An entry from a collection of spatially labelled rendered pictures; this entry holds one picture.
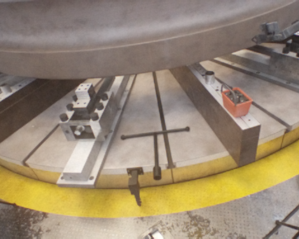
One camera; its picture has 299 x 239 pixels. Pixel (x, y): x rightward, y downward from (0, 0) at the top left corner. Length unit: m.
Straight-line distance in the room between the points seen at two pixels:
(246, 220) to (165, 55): 1.43
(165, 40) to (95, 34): 0.59
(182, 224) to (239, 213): 0.45
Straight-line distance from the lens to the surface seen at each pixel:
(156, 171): 1.92
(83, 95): 2.15
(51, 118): 2.95
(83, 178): 2.02
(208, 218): 2.10
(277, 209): 2.22
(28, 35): 2.55
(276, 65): 2.83
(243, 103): 1.76
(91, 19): 2.17
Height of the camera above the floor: 1.84
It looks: 38 degrees down
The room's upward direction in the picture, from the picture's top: 10 degrees counter-clockwise
